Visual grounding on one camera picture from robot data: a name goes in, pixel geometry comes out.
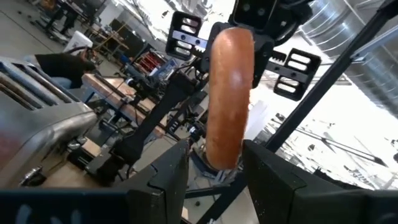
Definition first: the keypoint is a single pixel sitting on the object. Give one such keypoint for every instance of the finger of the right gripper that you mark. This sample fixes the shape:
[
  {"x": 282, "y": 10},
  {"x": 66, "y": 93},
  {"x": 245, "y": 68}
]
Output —
[
  {"x": 183, "y": 34},
  {"x": 295, "y": 74}
]

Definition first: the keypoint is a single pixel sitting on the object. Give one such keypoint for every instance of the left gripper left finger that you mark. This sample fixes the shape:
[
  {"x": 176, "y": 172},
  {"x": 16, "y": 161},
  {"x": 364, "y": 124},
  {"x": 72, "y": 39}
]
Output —
[{"x": 164, "y": 193}]

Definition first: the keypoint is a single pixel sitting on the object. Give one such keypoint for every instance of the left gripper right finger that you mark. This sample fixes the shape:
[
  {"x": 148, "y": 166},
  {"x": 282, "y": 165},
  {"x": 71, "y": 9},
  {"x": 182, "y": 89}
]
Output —
[{"x": 273, "y": 193}]

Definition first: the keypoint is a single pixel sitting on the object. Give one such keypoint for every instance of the brown sausage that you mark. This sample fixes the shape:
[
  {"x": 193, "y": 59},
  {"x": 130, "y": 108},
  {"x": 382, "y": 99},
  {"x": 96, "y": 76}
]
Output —
[{"x": 230, "y": 96}]

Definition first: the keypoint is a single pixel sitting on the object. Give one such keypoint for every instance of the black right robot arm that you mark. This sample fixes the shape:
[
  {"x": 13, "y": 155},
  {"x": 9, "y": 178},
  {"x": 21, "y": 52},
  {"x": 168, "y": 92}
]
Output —
[{"x": 155, "y": 118}]

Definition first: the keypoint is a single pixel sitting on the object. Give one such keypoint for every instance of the red tool chest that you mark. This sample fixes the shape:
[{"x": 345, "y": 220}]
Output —
[{"x": 149, "y": 62}]

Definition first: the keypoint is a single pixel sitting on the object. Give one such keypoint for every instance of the wooden workbench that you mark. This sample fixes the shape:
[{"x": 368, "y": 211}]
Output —
[{"x": 105, "y": 90}]

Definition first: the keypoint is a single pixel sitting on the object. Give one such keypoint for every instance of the white bin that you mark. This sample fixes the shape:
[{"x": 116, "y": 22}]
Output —
[{"x": 77, "y": 42}]

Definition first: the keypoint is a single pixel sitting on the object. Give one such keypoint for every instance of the person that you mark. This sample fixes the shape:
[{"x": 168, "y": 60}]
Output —
[
  {"x": 62, "y": 67},
  {"x": 70, "y": 18}
]

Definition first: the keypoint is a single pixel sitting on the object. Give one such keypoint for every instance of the silver toaster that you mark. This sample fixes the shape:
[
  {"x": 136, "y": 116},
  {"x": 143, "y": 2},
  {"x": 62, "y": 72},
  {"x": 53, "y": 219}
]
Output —
[{"x": 37, "y": 124}]

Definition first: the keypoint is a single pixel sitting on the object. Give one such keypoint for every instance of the black frame pole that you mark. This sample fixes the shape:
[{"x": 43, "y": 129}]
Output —
[{"x": 311, "y": 102}]

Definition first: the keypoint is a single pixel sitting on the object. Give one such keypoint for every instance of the silver ventilation duct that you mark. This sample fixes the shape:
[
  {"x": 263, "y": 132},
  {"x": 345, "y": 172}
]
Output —
[{"x": 335, "y": 25}]

